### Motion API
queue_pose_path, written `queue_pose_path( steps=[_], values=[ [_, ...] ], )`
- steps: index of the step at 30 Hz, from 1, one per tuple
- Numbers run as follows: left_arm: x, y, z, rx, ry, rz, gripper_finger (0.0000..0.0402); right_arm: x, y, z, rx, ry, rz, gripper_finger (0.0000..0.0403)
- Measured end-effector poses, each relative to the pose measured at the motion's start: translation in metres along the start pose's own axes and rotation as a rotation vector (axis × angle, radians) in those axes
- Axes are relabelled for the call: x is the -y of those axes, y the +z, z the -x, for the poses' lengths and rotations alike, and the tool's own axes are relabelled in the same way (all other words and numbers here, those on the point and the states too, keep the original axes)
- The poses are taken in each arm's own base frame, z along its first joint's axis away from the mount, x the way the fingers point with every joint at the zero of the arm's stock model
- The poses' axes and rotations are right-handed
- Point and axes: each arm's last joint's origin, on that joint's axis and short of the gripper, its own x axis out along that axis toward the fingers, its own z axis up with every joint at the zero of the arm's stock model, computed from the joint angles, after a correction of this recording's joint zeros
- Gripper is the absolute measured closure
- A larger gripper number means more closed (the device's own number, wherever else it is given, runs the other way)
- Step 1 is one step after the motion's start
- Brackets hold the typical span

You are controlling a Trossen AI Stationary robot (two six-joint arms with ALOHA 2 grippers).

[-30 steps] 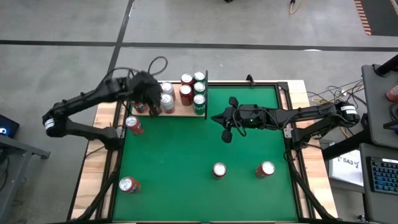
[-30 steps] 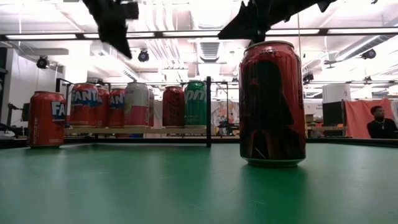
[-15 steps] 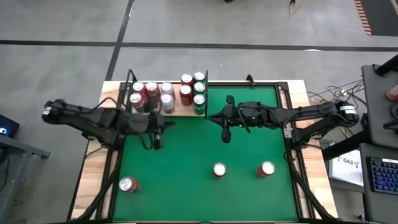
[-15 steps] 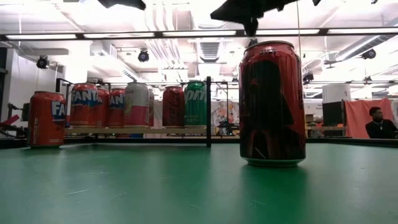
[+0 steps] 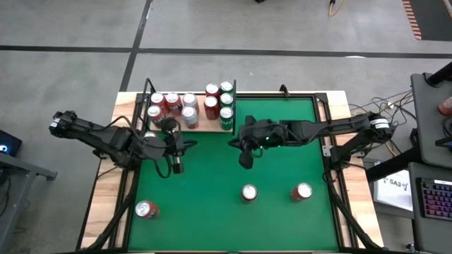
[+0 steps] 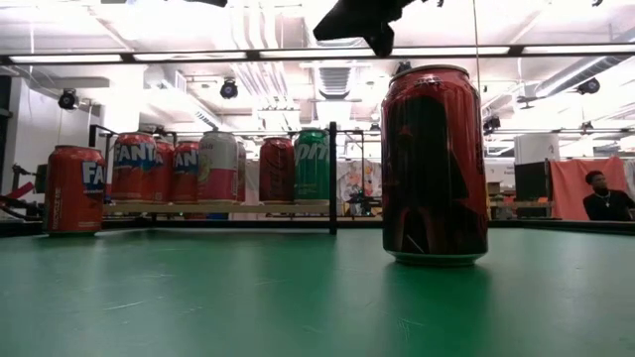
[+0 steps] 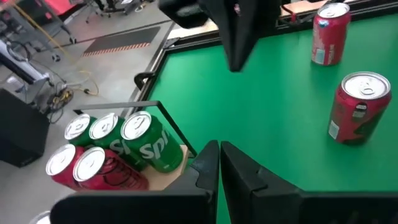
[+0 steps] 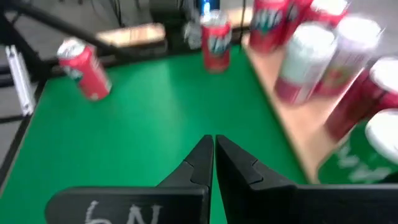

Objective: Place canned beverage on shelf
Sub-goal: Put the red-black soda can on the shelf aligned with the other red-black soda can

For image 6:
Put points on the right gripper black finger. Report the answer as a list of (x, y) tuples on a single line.
[(342, 25)]

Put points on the green Sprite can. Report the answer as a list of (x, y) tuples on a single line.
[(312, 168)]

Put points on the red Star Wars Coca-Cola can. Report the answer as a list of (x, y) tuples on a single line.
[(431, 173)]

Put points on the white pink soda can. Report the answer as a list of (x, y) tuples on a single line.
[(218, 168)]

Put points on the black background robot arm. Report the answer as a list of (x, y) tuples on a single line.
[(364, 204)]

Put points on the ceiling air vent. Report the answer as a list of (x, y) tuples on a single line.
[(335, 82)]

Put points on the overhead rig crossbar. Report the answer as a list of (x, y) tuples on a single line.
[(516, 49)]

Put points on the black monitor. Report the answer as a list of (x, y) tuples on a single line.
[(533, 181)]

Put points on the wooden background desk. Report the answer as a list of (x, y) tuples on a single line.
[(521, 203)]

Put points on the orange cloth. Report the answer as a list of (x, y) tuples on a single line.
[(570, 191)]

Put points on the green table mat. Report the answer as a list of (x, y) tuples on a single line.
[(317, 307)]

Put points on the black ceiling camera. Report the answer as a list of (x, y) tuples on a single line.
[(228, 89), (68, 99), (589, 86), (491, 124)]

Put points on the black shelf end post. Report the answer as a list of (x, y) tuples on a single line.
[(332, 198)]

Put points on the black frame rod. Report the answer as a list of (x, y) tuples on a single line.
[(92, 135)]

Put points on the black aluminium table frame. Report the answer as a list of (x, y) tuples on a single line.
[(546, 225)]

